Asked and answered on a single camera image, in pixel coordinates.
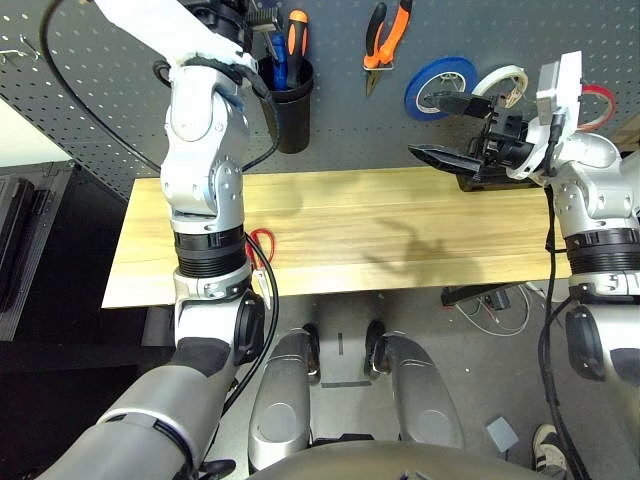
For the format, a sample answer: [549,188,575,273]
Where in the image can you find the grey floor pedal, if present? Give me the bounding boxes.
[485,415,521,454]

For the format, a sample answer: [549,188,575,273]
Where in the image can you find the white floor cable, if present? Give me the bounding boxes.
[457,282,531,336]

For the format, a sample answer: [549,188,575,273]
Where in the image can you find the orange black pliers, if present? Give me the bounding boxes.
[363,0,415,98]

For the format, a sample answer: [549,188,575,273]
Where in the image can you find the silver left robot leg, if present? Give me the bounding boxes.
[248,324,321,474]

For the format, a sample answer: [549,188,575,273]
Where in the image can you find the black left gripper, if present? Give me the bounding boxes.
[192,0,281,51]

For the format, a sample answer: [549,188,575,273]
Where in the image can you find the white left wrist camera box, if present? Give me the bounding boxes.
[92,0,260,71]

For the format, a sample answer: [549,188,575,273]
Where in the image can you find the silver right robot leg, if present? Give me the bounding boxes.
[364,319,466,451]

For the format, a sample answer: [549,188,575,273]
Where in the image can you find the blue tape roll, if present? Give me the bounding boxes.
[403,55,479,122]

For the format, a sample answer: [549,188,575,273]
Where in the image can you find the black plastic cup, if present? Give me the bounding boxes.
[257,54,316,155]

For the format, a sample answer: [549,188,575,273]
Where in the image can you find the black equipment case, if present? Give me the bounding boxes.
[0,162,76,344]

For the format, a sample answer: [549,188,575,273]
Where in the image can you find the brown cardboard box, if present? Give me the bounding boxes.
[612,109,640,151]

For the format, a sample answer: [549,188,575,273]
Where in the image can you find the white black sneaker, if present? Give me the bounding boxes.
[530,423,569,474]

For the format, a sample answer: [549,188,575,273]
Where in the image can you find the red handled scissors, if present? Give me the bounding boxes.
[247,228,277,311]

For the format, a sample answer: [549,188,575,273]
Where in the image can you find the silver robot leg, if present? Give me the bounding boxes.
[364,319,466,451]
[248,324,321,474]

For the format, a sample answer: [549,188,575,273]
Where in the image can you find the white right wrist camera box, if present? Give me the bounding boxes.
[535,49,585,132]

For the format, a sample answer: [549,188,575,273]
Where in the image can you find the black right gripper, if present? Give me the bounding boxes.
[407,91,534,184]

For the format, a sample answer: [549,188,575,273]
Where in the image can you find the blue handled screwdriver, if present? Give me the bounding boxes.
[271,33,292,92]

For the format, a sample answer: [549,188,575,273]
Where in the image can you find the red tape roll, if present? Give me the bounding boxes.
[579,83,617,132]

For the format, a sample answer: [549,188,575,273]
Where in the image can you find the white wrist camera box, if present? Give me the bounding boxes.
[92,0,260,71]
[535,49,585,132]

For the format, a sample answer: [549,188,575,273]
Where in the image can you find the black table bracket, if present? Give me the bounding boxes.
[440,284,506,307]
[141,305,177,347]

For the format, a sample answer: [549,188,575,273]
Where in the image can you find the orange black screwdriver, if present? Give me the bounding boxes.
[286,9,310,91]

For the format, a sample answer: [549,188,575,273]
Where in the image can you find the white tape roll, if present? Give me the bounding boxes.
[471,64,530,109]

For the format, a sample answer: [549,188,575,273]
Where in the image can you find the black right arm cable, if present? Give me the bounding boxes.
[537,107,591,480]

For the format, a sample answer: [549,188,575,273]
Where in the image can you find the grey robot torso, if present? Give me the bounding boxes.
[247,439,551,480]

